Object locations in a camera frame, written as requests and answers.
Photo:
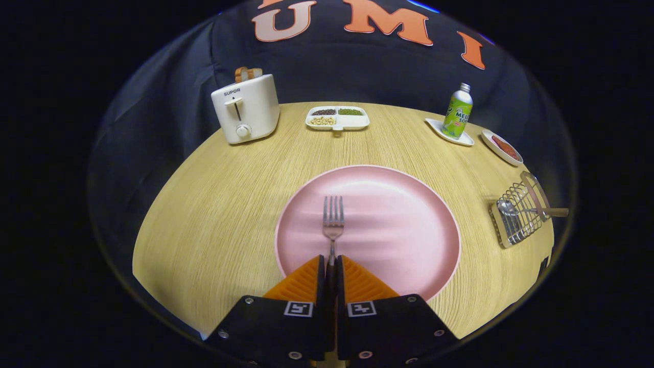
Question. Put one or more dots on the white square coaster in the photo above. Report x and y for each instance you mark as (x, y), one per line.
(434, 127)

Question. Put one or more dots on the red meat piece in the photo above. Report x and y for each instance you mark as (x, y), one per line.
(506, 148)

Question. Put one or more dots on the white toaster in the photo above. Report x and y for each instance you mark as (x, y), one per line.
(255, 112)

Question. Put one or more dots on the pink plate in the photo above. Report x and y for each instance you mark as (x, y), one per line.
(398, 230)

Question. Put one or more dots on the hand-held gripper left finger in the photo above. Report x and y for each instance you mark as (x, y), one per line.
(271, 332)

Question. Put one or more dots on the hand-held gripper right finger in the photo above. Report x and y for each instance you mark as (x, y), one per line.
(393, 332)

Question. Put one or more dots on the white divided tray with beans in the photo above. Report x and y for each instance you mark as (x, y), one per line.
(352, 121)

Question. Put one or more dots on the green soda bottle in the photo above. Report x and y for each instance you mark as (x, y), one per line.
(457, 115)

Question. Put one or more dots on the white plate with food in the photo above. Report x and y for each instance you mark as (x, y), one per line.
(493, 145)

